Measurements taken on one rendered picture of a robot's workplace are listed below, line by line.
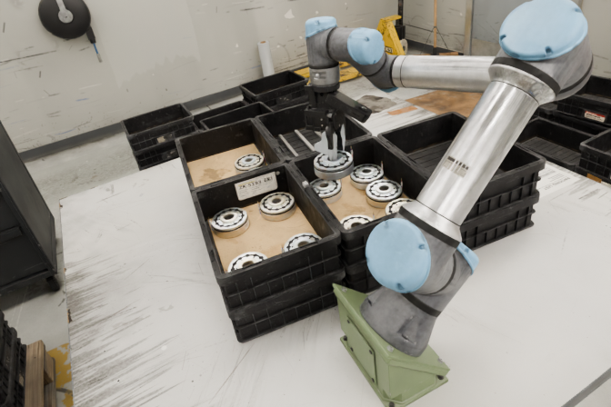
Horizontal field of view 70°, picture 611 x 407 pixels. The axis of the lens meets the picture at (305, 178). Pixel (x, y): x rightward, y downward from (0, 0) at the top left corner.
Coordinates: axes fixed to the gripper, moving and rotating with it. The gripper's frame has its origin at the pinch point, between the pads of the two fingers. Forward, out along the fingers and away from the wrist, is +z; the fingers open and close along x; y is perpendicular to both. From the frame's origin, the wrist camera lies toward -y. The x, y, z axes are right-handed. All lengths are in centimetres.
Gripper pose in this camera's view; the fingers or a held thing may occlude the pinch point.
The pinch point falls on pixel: (338, 156)
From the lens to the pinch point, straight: 117.6
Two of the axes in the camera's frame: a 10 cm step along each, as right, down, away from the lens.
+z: 1.0, 8.8, 4.6
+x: -4.3, 4.5, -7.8
